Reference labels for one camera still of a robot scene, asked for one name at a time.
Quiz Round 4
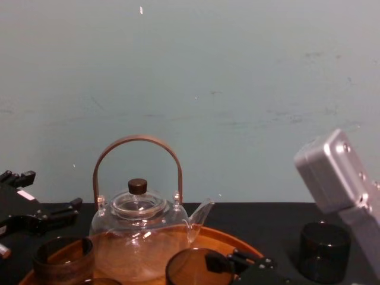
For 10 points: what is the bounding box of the thin dark left gripper cable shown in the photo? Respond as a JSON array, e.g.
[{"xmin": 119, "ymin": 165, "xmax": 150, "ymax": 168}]
[{"xmin": 0, "ymin": 214, "xmax": 49, "ymax": 259}]

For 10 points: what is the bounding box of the smoky brown glass cup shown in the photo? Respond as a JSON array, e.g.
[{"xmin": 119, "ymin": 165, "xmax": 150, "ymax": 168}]
[
  {"xmin": 165, "ymin": 247, "xmax": 238, "ymax": 285},
  {"xmin": 299, "ymin": 221, "xmax": 352, "ymax": 283},
  {"xmin": 31, "ymin": 236, "xmax": 95, "ymax": 284}
]

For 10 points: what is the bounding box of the glass teapot lid, dark knob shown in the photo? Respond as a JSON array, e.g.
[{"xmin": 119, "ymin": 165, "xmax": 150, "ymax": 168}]
[{"xmin": 111, "ymin": 178, "xmax": 167, "ymax": 221}]

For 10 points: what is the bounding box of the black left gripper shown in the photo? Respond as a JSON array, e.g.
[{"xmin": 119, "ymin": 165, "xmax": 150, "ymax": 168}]
[{"xmin": 0, "ymin": 170, "xmax": 84, "ymax": 232}]

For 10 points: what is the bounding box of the round wooden tray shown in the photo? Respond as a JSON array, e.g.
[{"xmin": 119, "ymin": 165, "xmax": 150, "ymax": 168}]
[{"xmin": 17, "ymin": 224, "xmax": 265, "ymax": 285}]

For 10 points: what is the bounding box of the black table cloth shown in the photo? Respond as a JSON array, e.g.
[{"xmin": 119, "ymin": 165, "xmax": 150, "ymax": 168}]
[{"xmin": 0, "ymin": 201, "xmax": 380, "ymax": 285}]

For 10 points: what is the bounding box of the clear glass teapot, brown handle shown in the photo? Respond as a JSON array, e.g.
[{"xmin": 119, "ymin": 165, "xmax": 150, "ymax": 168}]
[{"xmin": 88, "ymin": 135, "xmax": 216, "ymax": 282}]

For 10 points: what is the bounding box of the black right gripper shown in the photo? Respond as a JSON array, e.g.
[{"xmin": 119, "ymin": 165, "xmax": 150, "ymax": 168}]
[{"xmin": 204, "ymin": 249, "xmax": 294, "ymax": 285}]

